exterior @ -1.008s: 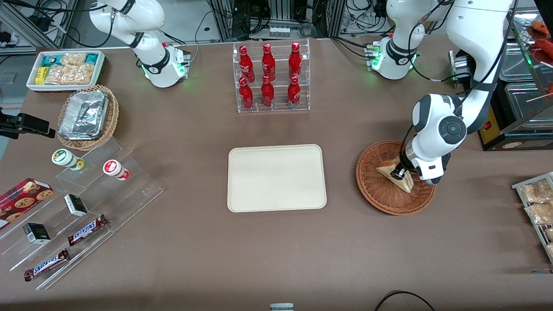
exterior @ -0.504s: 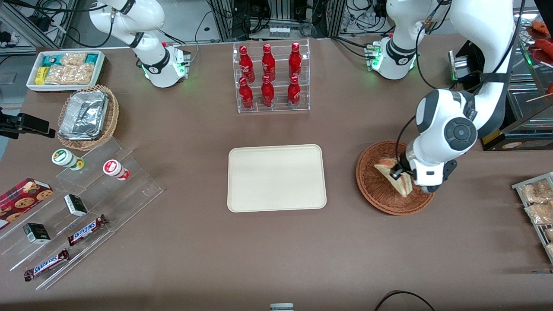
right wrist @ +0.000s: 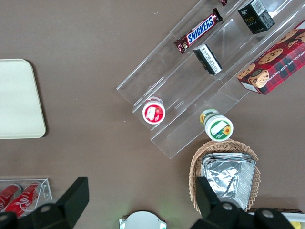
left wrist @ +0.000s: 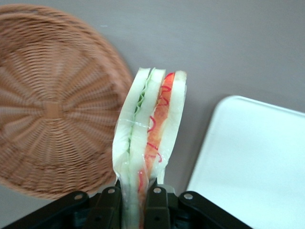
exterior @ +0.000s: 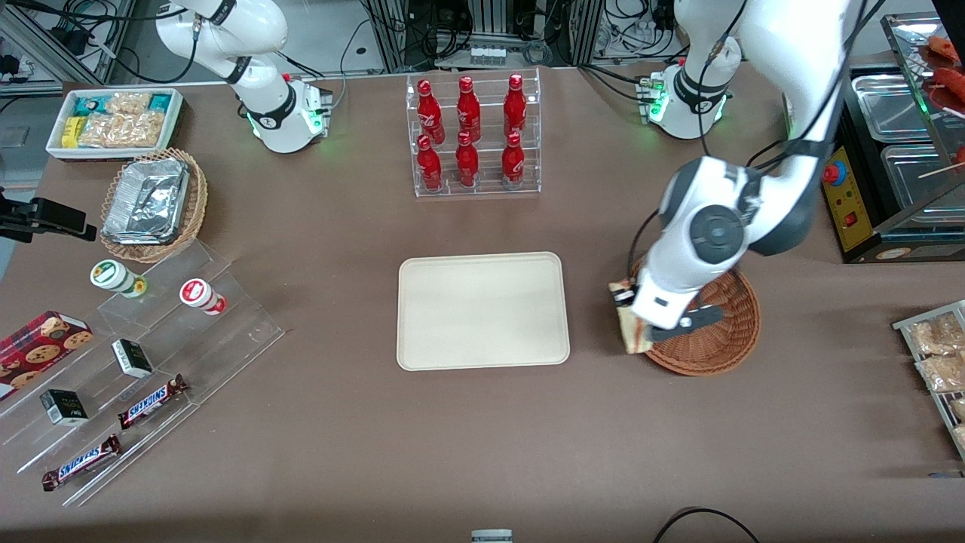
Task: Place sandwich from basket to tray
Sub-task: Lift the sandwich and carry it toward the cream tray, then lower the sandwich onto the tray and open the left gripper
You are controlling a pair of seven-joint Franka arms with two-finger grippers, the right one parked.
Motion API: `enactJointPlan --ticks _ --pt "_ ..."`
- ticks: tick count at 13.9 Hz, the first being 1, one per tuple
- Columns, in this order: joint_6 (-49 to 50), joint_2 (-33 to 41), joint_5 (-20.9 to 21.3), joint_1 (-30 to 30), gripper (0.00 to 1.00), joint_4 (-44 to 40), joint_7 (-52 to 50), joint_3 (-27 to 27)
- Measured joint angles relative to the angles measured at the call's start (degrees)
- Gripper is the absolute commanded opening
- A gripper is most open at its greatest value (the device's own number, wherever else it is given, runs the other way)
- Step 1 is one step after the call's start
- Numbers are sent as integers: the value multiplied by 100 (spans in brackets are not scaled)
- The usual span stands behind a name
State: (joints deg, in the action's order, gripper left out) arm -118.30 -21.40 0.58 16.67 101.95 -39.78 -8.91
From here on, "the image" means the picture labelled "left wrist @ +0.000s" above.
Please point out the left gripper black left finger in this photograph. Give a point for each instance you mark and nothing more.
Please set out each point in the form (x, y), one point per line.
(107, 210)

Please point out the cream rectangular tray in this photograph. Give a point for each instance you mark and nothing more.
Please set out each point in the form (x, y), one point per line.
(250, 152)

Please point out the triangle sandwich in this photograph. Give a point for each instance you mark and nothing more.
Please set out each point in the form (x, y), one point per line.
(140, 124)

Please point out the round brown wicker basket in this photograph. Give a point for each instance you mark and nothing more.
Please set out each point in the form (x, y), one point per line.
(52, 109)

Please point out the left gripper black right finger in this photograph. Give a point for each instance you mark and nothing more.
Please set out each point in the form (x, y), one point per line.
(158, 210)

